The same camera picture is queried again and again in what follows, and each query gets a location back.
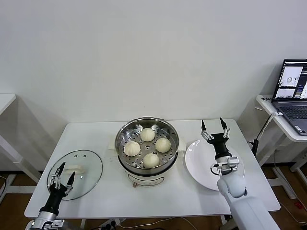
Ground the white empty side table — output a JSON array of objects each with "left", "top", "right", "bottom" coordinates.
[{"left": 0, "top": 92, "right": 43, "bottom": 185}]

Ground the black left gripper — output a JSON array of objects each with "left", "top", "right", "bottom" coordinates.
[{"left": 43, "top": 162, "right": 76, "bottom": 213}]

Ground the white power strip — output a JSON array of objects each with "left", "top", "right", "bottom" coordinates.
[{"left": 94, "top": 219, "right": 122, "bottom": 230}]

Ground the glass lid with white handle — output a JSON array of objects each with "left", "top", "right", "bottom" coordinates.
[{"left": 47, "top": 149, "right": 104, "bottom": 201}]

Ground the white laptop side table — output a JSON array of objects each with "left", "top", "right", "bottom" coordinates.
[{"left": 255, "top": 94, "right": 307, "bottom": 199}]

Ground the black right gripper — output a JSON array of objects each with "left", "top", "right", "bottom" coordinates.
[{"left": 200, "top": 117, "right": 232, "bottom": 160}]

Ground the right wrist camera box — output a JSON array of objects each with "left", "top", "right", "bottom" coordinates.
[{"left": 225, "top": 156, "right": 240, "bottom": 171}]

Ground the grey open laptop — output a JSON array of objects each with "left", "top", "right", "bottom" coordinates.
[{"left": 271, "top": 59, "right": 307, "bottom": 136}]

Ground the white electric cooker base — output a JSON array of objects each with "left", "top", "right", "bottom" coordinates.
[{"left": 109, "top": 136, "right": 187, "bottom": 189}]

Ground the white steamed baozi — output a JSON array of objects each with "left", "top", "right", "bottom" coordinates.
[
  {"left": 140, "top": 127, "right": 156, "bottom": 142},
  {"left": 143, "top": 153, "right": 161, "bottom": 168},
  {"left": 155, "top": 138, "right": 172, "bottom": 153},
  {"left": 124, "top": 141, "right": 141, "bottom": 157}
]

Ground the white round plate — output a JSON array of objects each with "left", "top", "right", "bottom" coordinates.
[{"left": 184, "top": 139, "right": 246, "bottom": 192}]

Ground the black and white charging cable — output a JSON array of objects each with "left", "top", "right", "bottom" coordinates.
[{"left": 248, "top": 111, "right": 283, "bottom": 156}]

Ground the stainless steel steamer basket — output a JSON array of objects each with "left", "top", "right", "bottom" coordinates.
[{"left": 115, "top": 116, "right": 180, "bottom": 170}]

